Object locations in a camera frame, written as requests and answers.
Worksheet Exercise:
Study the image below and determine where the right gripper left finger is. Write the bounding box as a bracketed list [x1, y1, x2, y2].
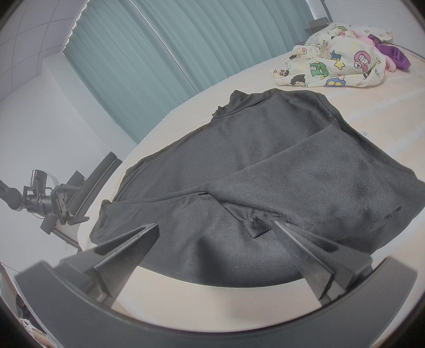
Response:
[84, 223, 160, 302]

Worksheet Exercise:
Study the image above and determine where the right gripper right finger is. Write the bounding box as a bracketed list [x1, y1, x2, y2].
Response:
[272, 220, 373, 302]

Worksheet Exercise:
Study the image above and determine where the black T-shirt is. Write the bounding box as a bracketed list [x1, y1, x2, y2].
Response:
[89, 88, 425, 289]

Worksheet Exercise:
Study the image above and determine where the bed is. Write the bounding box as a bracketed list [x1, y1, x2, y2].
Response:
[76, 0, 425, 327]

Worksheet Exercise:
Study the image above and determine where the pile of clothes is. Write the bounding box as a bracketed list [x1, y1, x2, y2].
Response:
[272, 22, 412, 89]

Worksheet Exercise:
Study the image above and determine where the blue-green curtain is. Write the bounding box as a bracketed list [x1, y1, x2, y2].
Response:
[112, 0, 331, 93]
[63, 0, 198, 145]

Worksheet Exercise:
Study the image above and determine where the grey bedside table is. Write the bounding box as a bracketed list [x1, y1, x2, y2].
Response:
[304, 17, 330, 44]

